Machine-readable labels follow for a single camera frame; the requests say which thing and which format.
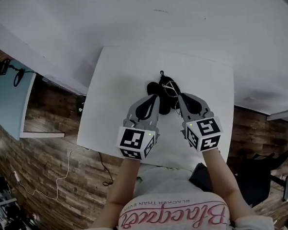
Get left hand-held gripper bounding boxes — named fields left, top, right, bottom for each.
left=113, top=94, right=164, bottom=162

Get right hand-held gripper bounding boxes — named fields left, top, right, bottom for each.
left=177, top=90, right=225, bottom=154

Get black object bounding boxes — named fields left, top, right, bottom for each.
left=145, top=69, right=184, bottom=117

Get thin wire-frame eyeglasses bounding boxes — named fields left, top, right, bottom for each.
left=162, top=81, right=184, bottom=118

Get person's left forearm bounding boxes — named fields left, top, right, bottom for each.
left=85, top=157, right=145, bottom=230

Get person's right forearm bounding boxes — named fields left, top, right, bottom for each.
left=200, top=145, right=257, bottom=223

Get black pouch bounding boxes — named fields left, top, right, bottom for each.
left=187, top=162, right=214, bottom=194

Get person's grey printed shirt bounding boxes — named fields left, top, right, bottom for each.
left=62, top=157, right=275, bottom=230

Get black mesh office chair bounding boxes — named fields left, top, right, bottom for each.
left=233, top=142, right=288, bottom=209

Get pale blue table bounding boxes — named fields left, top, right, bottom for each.
left=0, top=55, right=66, bottom=142

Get black power cable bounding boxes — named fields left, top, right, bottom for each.
left=97, top=150, right=115, bottom=188

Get white power cable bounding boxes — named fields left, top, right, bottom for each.
left=12, top=147, right=94, bottom=204

